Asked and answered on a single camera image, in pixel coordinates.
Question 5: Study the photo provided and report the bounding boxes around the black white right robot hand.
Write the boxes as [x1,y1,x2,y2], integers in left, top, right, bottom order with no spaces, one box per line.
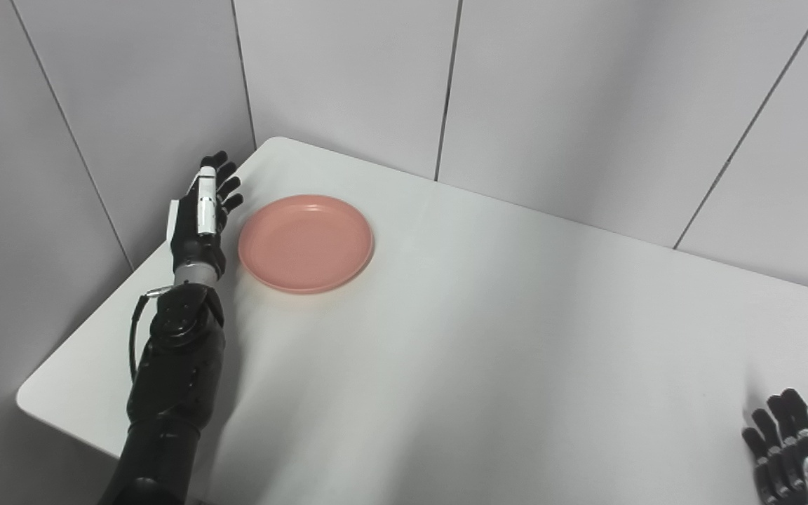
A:
[741,388,808,505]

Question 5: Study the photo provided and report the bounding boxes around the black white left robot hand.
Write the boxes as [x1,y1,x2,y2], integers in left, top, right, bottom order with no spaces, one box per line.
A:
[167,151,245,281]

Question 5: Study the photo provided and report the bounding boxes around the pink round plate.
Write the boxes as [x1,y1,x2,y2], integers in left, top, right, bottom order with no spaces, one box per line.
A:
[238,194,375,295]

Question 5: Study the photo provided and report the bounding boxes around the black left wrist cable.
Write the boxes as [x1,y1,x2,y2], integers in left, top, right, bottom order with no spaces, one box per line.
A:
[129,285,175,383]

